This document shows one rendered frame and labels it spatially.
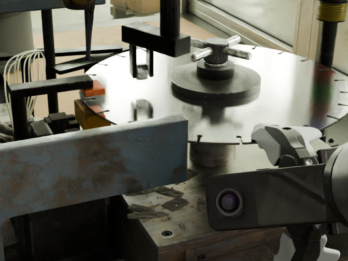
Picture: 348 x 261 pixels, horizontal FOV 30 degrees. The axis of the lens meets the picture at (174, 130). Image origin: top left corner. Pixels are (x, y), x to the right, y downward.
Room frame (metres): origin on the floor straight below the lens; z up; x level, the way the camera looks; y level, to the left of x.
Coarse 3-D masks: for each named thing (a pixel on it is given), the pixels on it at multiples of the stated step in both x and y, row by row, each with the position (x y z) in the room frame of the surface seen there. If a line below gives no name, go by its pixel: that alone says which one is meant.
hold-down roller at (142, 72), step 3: (141, 63) 0.72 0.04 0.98; (144, 63) 0.72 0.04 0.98; (138, 66) 0.72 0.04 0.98; (141, 66) 0.72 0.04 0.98; (144, 66) 0.72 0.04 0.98; (147, 66) 0.72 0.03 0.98; (138, 69) 0.71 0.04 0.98; (141, 69) 0.71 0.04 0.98; (144, 69) 0.71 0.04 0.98; (147, 69) 0.71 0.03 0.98; (138, 72) 0.71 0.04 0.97; (141, 72) 0.71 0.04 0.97; (144, 72) 0.71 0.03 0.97; (147, 72) 0.71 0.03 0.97; (138, 75) 0.71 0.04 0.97; (141, 75) 0.71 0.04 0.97; (144, 75) 0.71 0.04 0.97; (147, 75) 0.71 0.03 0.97; (138, 78) 0.71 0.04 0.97; (141, 78) 0.71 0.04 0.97; (144, 78) 0.71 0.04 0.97; (147, 78) 0.72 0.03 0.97
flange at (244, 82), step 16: (192, 64) 0.79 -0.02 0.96; (176, 80) 0.73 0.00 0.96; (192, 80) 0.72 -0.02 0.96; (208, 80) 0.72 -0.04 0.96; (224, 80) 0.72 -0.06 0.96; (240, 80) 0.73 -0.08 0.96; (256, 80) 0.73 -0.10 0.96; (192, 96) 0.70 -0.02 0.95; (208, 96) 0.69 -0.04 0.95; (224, 96) 0.69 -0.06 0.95; (240, 96) 0.70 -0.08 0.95
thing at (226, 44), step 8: (192, 40) 0.76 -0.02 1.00; (200, 40) 0.76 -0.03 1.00; (208, 40) 0.74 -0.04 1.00; (216, 40) 0.74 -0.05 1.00; (224, 40) 0.75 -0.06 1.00; (232, 40) 0.76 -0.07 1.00; (200, 48) 0.75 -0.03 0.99; (208, 48) 0.73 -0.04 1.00; (216, 48) 0.73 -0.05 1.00; (224, 48) 0.73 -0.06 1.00; (232, 48) 0.73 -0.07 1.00; (192, 56) 0.71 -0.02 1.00; (200, 56) 0.71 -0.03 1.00; (208, 56) 0.73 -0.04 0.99; (216, 56) 0.73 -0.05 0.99; (224, 56) 0.73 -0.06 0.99; (240, 56) 0.72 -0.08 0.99; (248, 56) 0.71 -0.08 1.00; (208, 64) 0.73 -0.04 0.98; (216, 64) 0.73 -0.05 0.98; (224, 64) 0.73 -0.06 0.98
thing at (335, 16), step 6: (318, 0) 0.98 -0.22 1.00; (318, 6) 0.98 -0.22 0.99; (324, 6) 0.97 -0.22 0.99; (330, 6) 0.96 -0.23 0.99; (336, 6) 0.96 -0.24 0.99; (342, 6) 0.96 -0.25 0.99; (318, 12) 0.98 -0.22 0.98; (324, 12) 0.97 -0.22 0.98; (330, 12) 0.96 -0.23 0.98; (336, 12) 0.96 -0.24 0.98; (342, 12) 0.96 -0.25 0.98; (318, 18) 0.97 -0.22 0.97; (324, 18) 0.96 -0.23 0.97; (330, 18) 0.96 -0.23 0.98; (336, 18) 0.96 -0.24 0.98; (342, 18) 0.97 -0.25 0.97
